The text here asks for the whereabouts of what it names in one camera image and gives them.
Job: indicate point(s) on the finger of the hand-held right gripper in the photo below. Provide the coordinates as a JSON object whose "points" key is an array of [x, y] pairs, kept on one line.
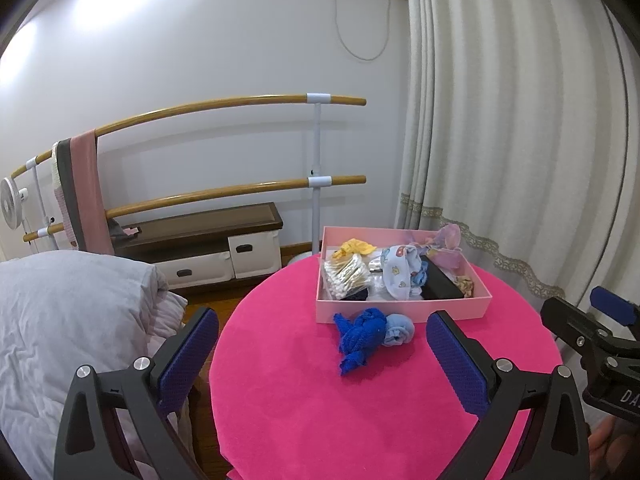
{"points": [[565, 317], [612, 302]]}

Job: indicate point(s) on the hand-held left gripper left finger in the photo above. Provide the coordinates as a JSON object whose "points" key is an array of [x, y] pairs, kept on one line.
{"points": [[187, 355]]}

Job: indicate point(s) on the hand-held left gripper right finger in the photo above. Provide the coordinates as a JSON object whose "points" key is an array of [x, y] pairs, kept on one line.
{"points": [[457, 365]]}

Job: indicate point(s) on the pink box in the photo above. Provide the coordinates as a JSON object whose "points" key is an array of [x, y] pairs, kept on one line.
{"points": [[400, 310]]}

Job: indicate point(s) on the beige fabric scrunchie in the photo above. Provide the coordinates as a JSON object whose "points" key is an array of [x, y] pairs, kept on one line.
{"points": [[466, 285]]}

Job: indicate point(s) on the black leather pouch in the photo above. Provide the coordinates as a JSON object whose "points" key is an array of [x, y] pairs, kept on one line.
{"points": [[440, 282]]}

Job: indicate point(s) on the blue satin bow scrunchie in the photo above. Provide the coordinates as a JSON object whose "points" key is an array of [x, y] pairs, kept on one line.
{"points": [[419, 279]]}

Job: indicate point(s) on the royal blue knitted cloth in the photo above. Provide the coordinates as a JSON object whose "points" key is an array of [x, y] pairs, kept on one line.
{"points": [[362, 332]]}

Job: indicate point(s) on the printed light blue baby cloth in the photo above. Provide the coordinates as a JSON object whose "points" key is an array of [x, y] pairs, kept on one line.
{"points": [[397, 270]]}

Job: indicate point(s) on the clear plastic bag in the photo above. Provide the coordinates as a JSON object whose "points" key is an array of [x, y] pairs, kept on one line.
{"points": [[376, 265]]}

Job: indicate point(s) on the bag of cotton swabs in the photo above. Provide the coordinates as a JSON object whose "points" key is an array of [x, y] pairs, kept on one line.
{"points": [[345, 275]]}

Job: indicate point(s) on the person's right hand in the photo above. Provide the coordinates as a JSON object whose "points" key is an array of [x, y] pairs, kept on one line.
{"points": [[602, 442]]}

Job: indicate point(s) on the white cabinet drawer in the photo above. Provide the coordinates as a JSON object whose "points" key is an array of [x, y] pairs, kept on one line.
{"points": [[252, 255], [200, 267]]}

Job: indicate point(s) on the round pink table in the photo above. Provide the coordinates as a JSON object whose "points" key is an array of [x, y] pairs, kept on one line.
{"points": [[300, 385]]}

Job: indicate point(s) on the white duvet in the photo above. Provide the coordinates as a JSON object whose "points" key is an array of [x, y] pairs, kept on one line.
{"points": [[75, 320]]}

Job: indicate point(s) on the pink organza scrunchie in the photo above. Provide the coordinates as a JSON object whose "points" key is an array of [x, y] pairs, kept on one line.
{"points": [[447, 240]]}

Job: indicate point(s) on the dark wooden cabinet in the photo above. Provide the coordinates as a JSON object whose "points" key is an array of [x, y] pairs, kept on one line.
{"points": [[200, 225]]}

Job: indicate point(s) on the small grey pink cloth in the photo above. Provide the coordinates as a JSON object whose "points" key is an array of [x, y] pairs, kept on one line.
{"points": [[125, 230]]}

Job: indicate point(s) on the yellow crochet toy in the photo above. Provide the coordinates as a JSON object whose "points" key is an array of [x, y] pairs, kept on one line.
{"points": [[352, 247]]}

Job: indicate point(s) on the pink hanging cloth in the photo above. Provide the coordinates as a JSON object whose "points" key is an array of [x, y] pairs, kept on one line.
{"points": [[87, 185]]}

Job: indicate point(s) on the cream curtain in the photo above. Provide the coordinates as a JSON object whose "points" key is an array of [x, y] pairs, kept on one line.
{"points": [[500, 110]]}

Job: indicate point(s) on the grey striped knit cloth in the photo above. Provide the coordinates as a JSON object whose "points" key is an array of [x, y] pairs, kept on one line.
{"points": [[62, 170]]}

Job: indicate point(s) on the white electric fan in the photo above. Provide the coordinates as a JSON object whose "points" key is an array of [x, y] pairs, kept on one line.
{"points": [[9, 205]]}

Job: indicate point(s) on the white barre post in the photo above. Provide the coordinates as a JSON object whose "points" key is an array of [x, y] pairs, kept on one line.
{"points": [[316, 210], [32, 162]]}

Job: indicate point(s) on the short wooden barre rail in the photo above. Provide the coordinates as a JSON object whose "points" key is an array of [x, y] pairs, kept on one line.
{"points": [[345, 179]]}

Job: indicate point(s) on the long wooden barre rail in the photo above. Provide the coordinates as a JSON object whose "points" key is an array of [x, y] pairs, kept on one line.
{"points": [[340, 99]]}

